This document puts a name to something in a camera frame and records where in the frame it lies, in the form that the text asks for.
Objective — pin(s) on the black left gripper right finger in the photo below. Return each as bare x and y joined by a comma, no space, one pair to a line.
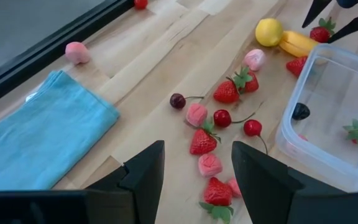
291,205

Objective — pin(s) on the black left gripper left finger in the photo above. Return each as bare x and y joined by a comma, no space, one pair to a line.
73,207

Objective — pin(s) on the yellow plastic banana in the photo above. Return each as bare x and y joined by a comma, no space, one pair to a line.
297,43

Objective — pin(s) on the yellow plastic lemon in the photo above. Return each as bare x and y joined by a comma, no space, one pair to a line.
269,32

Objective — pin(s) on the pink foam fruit piece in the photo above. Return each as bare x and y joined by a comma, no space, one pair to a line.
302,137
196,114
77,53
209,165
235,187
255,59

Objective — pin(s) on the black plastic berry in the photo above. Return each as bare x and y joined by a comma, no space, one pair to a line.
300,111

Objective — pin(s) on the dark red plastic cherry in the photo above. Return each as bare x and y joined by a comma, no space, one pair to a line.
177,100

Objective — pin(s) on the clear plastic tupperware container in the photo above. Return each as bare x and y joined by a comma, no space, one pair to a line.
337,77

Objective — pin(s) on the blue folded cloth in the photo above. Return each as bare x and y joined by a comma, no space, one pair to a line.
42,133

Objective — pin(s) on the black table edge frame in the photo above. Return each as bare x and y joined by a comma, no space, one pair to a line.
42,57

